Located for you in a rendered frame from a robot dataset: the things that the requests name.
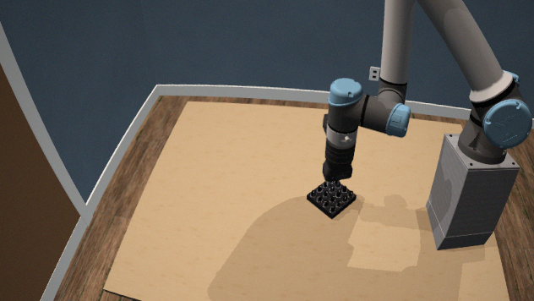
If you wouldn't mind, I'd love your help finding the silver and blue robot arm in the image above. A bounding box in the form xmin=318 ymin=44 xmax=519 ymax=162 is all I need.
xmin=328 ymin=0 xmax=532 ymax=165

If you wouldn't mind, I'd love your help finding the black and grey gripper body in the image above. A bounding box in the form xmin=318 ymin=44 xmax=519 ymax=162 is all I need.
xmin=322 ymin=114 xmax=357 ymax=182

